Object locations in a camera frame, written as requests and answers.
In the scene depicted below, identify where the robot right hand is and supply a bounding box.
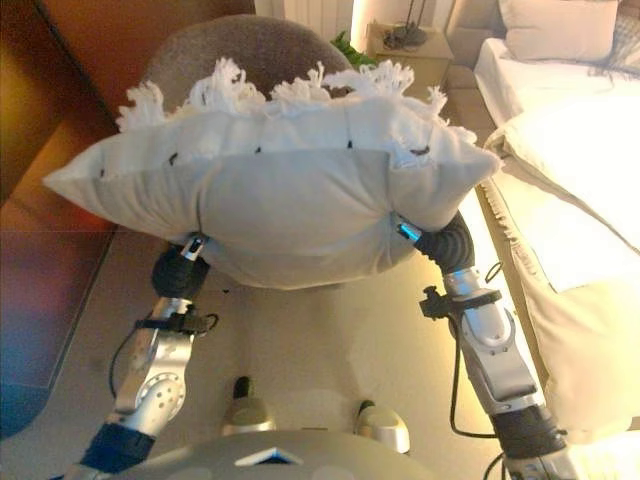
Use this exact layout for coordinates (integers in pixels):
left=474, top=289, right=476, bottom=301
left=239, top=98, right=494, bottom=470
left=392, top=209, right=476, bottom=275

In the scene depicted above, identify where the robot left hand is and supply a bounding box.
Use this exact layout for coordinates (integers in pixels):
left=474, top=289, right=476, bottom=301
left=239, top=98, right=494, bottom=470
left=151, top=232, right=214, bottom=301

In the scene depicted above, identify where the white fringed square cushion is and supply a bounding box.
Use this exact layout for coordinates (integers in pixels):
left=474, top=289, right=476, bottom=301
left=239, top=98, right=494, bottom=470
left=42, top=57, right=504, bottom=291

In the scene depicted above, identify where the brown glossy wardrobe cabinet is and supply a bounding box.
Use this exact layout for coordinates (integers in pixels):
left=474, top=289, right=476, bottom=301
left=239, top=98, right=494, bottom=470
left=0, top=0, right=166, bottom=441

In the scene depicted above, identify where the silver robot left leg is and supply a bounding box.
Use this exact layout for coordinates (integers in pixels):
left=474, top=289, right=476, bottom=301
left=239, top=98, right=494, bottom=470
left=219, top=375, right=277, bottom=437

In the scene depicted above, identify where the silver robot leg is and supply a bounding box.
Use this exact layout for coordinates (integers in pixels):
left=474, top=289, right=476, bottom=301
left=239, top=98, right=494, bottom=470
left=352, top=398, right=412, bottom=455
left=219, top=375, right=277, bottom=437

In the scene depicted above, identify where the white bed mattress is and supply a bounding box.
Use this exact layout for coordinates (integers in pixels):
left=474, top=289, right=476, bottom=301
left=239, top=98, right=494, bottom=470
left=472, top=37, right=640, bottom=126

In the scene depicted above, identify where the silver robot right leg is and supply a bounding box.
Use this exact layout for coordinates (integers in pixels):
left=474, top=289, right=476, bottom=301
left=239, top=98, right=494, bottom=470
left=352, top=398, right=412, bottom=455

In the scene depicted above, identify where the beige wooden nightstand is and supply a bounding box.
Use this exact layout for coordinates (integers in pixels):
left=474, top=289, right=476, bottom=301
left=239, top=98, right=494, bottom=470
left=367, top=19, right=454, bottom=77

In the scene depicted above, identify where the grey robot torso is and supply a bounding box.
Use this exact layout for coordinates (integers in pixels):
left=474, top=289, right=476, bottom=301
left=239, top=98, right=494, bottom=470
left=107, top=429, right=441, bottom=480

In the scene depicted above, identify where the dark metal table lamp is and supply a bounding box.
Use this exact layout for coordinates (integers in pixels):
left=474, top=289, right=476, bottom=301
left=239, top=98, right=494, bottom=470
left=384, top=0, right=429, bottom=50

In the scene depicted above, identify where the green leafy plant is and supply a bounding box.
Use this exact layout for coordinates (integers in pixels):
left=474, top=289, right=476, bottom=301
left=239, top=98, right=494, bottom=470
left=332, top=30, right=379, bottom=69

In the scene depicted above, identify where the grey fabric tub armchair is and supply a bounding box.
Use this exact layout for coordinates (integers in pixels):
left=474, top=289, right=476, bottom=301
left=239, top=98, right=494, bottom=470
left=142, top=13, right=354, bottom=109

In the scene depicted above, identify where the plain white bed pillow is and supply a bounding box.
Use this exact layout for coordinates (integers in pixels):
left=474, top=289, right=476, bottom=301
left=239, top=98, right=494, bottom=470
left=498, top=0, right=620, bottom=64

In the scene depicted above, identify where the grey patterned bed pillow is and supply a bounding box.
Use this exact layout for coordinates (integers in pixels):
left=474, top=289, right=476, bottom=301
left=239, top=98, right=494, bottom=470
left=587, top=0, right=640, bottom=81

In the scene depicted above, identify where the white ribbed curtain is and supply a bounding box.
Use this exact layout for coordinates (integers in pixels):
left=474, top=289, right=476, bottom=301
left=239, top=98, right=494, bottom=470
left=254, top=0, right=354, bottom=41

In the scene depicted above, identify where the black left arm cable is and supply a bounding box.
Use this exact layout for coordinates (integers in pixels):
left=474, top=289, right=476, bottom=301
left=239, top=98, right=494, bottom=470
left=108, top=312, right=221, bottom=401

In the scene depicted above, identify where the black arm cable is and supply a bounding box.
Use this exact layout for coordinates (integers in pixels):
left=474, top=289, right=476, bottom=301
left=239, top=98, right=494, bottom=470
left=448, top=259, right=507, bottom=480
left=108, top=312, right=221, bottom=401

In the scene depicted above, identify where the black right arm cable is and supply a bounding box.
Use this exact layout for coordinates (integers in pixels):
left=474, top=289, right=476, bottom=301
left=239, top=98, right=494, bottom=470
left=448, top=259, right=507, bottom=480

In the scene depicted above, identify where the grey upholstered bed frame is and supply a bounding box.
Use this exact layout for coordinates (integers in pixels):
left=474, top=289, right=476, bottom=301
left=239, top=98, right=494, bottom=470
left=444, top=0, right=506, bottom=146

